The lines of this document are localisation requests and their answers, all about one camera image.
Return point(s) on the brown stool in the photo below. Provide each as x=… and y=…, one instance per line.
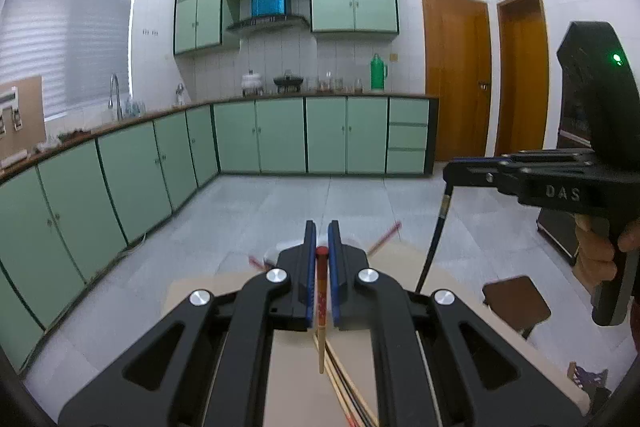
x=517, y=302

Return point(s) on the range hood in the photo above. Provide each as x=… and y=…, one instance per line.
x=266, y=15

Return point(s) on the red patterned wooden chopstick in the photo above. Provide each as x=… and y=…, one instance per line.
x=322, y=274

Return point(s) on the window blind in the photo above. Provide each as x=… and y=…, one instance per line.
x=73, y=45

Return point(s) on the faucet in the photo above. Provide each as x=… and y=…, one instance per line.
x=114, y=101

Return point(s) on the green thermos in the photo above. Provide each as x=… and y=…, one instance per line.
x=378, y=73

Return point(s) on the cardboard box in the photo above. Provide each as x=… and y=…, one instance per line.
x=22, y=119

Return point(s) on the wooden door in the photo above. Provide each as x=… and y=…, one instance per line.
x=458, y=74
x=524, y=76

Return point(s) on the green lower cabinets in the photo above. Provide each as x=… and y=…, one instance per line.
x=68, y=215

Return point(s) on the plain wooden chopstick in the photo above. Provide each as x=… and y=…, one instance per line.
x=355, y=408

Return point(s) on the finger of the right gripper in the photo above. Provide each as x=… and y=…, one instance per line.
x=477, y=168
x=563, y=156

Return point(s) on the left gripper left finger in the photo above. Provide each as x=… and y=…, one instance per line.
x=206, y=362

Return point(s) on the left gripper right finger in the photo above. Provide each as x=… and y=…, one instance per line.
x=436, y=361

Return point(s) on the black wok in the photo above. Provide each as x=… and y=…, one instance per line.
x=288, y=82

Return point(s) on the right hand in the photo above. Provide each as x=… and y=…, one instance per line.
x=595, y=262

